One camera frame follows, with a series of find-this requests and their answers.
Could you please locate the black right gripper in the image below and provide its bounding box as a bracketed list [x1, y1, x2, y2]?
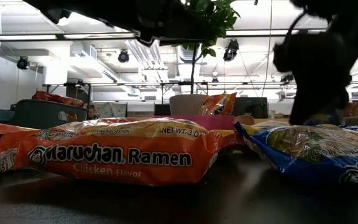
[273, 30, 353, 126]

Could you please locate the blue ramen noodle pack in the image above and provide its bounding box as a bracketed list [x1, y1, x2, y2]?
[234, 121, 358, 186]

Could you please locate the orange chicken ramen pack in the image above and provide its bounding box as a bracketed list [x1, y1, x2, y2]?
[210, 129, 246, 149]
[198, 92, 238, 117]
[13, 117, 225, 187]

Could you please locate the orange patterned bag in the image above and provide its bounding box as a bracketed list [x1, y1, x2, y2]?
[343, 102, 358, 118]

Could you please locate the black monitor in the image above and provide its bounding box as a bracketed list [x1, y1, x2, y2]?
[232, 96, 269, 119]

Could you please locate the black ceiling spotlight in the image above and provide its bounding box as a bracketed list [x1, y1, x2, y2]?
[16, 55, 31, 71]
[223, 39, 240, 62]
[117, 49, 131, 64]

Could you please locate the pink plastic bin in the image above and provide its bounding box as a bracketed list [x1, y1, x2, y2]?
[152, 114, 236, 131]

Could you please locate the white ribbed plant pot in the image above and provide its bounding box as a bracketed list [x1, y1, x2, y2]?
[168, 93, 208, 117]

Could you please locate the green leafy potted tree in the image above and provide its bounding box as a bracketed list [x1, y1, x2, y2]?
[172, 0, 242, 96]

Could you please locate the small black box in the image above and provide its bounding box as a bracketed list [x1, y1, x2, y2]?
[154, 103, 172, 117]

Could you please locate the black table mat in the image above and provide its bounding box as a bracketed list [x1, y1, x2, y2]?
[0, 152, 358, 224]

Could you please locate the white patterned cloth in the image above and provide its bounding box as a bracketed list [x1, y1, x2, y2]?
[97, 101, 128, 119]

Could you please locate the person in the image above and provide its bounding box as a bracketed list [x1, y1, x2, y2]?
[86, 105, 100, 121]

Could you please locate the blue-grey plastic bin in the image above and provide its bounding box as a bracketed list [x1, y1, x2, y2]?
[9, 98, 89, 130]

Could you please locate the black desk frame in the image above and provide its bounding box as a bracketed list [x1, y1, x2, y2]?
[42, 81, 92, 110]

